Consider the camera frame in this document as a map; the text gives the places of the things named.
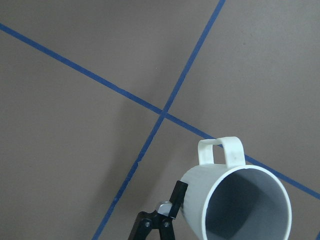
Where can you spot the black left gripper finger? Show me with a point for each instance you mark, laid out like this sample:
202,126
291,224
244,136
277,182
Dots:
177,198

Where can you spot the white ribbed mug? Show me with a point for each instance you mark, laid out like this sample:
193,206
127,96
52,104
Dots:
227,199

